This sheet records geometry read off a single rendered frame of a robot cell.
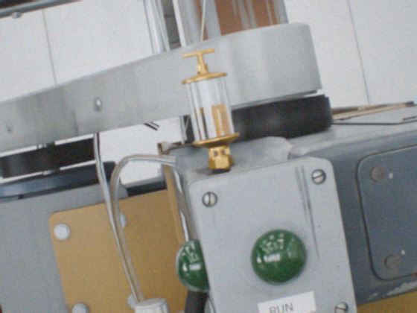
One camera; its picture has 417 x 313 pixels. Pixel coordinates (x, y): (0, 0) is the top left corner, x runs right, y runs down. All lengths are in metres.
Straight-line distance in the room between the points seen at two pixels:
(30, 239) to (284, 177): 0.48
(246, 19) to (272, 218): 0.57
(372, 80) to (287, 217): 5.44
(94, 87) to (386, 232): 0.32
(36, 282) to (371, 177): 0.47
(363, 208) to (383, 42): 5.42
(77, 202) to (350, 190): 0.43
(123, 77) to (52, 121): 0.12
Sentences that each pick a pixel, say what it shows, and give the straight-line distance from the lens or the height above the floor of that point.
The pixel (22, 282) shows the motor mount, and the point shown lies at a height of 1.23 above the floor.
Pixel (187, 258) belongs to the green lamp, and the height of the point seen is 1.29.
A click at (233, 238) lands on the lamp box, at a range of 0.46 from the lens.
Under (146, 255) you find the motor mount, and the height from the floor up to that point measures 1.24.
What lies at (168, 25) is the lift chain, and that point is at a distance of 1.06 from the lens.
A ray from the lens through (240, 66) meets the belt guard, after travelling 0.62.
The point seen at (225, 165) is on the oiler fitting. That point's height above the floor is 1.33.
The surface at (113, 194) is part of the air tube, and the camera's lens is 0.64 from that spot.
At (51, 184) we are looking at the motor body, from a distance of 0.92.
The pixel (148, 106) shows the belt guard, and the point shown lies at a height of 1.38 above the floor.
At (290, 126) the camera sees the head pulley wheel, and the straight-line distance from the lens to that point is 0.62.
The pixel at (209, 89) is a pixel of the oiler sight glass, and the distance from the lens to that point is 0.52.
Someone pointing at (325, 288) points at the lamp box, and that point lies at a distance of 0.47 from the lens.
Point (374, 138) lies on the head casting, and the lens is 0.53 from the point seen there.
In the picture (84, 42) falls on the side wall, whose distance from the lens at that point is 5.70.
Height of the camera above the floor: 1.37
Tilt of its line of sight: 3 degrees down
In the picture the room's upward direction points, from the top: 11 degrees counter-clockwise
